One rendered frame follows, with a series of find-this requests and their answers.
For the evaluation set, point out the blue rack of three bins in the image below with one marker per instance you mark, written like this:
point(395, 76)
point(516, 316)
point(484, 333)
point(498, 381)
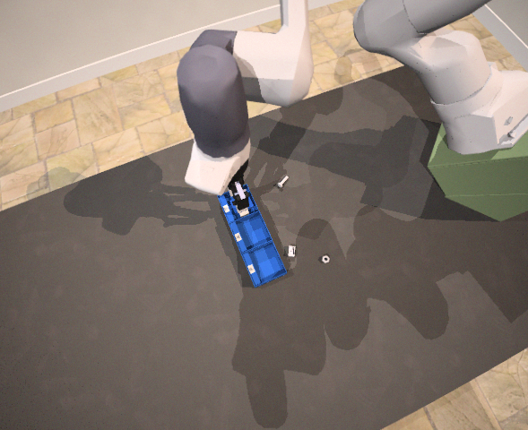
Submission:
point(254, 242)

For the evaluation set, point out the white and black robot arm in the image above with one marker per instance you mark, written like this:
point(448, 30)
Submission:
point(481, 108)

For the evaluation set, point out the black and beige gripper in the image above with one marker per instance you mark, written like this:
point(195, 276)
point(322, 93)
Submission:
point(235, 187)

